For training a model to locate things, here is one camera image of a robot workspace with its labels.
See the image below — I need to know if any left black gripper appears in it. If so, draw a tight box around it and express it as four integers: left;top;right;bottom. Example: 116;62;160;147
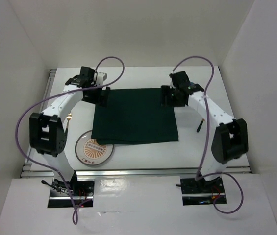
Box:
81;82;110;107

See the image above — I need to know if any dark green cloth napkin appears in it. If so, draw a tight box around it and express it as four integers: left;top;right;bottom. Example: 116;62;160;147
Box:
92;88;179;145

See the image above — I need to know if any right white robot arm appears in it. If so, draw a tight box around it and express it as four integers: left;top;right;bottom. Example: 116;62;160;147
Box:
161;71;249;192

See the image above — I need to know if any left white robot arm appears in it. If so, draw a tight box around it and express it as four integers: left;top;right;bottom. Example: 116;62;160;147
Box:
29;67;110;195

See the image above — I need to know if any orange patterned plate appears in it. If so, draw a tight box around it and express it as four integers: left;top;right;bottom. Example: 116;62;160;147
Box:
75;130;114;166

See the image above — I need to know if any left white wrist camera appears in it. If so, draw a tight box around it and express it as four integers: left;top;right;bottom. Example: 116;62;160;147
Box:
96;72;108;86

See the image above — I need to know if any gold fork black handle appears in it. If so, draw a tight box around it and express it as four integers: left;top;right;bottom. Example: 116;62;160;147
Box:
65;113;72;135

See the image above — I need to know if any gold knife black handle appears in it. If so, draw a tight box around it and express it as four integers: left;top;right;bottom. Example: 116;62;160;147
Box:
196;119;204;133

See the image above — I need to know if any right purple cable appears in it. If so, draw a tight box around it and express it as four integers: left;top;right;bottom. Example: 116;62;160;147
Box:
172;55;244;214

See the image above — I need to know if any purple cable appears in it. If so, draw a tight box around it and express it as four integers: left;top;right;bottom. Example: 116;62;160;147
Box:
172;55;244;214
14;56;125;225

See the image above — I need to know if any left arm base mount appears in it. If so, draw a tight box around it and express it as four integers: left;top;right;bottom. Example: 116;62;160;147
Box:
41;180;95;208

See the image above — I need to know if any aluminium frame rail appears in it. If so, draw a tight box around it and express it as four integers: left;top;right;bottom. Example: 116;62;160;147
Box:
21;66;251;178

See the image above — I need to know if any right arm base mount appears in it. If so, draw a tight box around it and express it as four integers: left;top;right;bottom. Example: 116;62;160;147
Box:
176;177;227;206

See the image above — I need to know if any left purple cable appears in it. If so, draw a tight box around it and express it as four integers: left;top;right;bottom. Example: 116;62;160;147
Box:
14;56;125;225

